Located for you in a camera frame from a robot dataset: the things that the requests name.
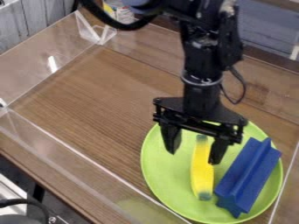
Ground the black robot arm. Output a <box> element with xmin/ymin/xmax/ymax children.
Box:
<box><xmin>123</xmin><ymin>0</ymin><xmax>249</xmax><ymax>165</ymax></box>

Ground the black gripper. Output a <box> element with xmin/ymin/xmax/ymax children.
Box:
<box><xmin>154</xmin><ymin>76</ymin><xmax>249</xmax><ymax>165</ymax></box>

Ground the blue star-shaped block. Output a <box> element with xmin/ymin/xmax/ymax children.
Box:
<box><xmin>214</xmin><ymin>137</ymin><xmax>282</xmax><ymax>218</ymax></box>

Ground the yellow toy banana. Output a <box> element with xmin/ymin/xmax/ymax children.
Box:
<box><xmin>191</xmin><ymin>135</ymin><xmax>214</xmax><ymax>200</ymax></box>

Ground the clear acrylic enclosure wall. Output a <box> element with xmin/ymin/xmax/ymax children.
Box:
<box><xmin>0</xmin><ymin>10</ymin><xmax>299</xmax><ymax>224</ymax></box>

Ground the green plate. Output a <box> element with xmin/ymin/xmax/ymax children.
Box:
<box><xmin>141</xmin><ymin>126</ymin><xmax>285</xmax><ymax>224</ymax></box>

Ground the black cable lower left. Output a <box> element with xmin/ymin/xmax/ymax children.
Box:
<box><xmin>0</xmin><ymin>198</ymin><xmax>51</xmax><ymax>224</ymax></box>

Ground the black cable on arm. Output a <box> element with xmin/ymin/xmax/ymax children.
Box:
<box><xmin>78</xmin><ymin>0</ymin><xmax>249</xmax><ymax>105</ymax></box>

